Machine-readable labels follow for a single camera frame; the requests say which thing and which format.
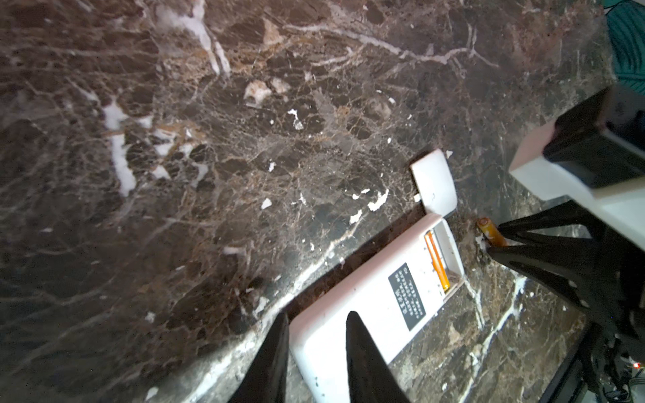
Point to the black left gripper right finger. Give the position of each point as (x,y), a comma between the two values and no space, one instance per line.
(369,377)

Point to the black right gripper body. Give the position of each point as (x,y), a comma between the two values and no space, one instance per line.
(615,289)

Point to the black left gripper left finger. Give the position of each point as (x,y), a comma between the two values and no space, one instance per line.
(266,379)

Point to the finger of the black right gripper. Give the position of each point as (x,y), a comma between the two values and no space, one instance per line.
(570,273)
(524,230)

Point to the orange battery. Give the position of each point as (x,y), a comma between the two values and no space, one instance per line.
(491,233)
(436,261)

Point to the white remote control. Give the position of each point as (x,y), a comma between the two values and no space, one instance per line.
(396,293)

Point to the white battery cover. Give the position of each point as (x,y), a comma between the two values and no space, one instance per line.
(435,183)

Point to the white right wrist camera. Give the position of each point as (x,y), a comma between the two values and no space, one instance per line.
(594,154)

